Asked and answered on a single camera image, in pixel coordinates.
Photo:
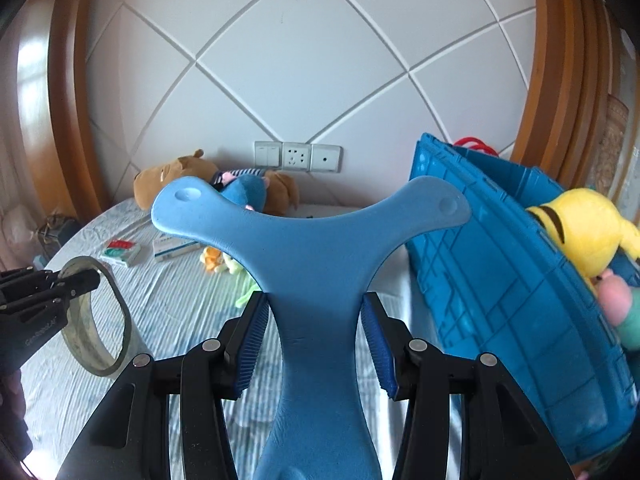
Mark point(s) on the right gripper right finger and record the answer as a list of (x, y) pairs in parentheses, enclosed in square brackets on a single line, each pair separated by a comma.
[(503, 436)]

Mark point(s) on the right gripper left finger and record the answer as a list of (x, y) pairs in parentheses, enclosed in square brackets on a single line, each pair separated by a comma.
[(127, 435)]

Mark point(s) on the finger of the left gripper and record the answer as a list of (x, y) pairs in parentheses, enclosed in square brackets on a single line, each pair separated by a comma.
[(70, 282)]

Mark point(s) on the clear tape roll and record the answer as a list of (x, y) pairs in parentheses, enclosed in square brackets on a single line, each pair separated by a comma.
[(99, 331)]

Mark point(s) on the pink pig plush green shirt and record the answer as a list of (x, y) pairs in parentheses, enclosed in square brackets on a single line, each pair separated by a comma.
[(620, 304)]

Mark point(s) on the yellow Pikachu plush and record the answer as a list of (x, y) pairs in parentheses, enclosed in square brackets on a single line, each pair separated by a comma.
[(588, 228)]

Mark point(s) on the blue Y-shaped foam toy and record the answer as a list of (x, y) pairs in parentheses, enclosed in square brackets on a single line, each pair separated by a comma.
[(314, 273)]

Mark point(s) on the person's left hand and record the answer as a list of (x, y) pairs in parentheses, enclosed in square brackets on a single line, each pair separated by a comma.
[(14, 430)]

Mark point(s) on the black gift box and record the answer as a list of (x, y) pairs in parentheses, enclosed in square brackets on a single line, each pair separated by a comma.
[(55, 232)]

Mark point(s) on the red green medicine box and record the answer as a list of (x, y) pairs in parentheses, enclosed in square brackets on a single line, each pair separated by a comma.
[(120, 252)]

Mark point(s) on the blue plastic storage crate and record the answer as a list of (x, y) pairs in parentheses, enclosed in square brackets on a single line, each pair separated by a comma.
[(498, 284)]

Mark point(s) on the white blue medicine box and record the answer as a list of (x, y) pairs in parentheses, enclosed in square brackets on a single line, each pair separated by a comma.
[(167, 247)]

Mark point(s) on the light blue tablecloth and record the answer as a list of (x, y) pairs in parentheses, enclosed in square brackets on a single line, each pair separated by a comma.
[(175, 304)]

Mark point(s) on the brown capybara plush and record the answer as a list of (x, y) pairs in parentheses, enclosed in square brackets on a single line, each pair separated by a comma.
[(149, 182)]

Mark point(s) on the small yellow orange plush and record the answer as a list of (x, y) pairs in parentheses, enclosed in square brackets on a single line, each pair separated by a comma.
[(215, 261)]

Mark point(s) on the green frog plush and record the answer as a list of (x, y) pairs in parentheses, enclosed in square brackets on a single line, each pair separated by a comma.
[(247, 289)]

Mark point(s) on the blue pink pig plush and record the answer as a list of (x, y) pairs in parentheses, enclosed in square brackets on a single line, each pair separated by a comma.
[(267, 191)]

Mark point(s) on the red handbag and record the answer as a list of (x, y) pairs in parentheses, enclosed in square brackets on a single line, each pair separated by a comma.
[(475, 144)]

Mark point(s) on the white wall socket panel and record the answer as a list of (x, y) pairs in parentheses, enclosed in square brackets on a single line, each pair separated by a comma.
[(290, 156)]

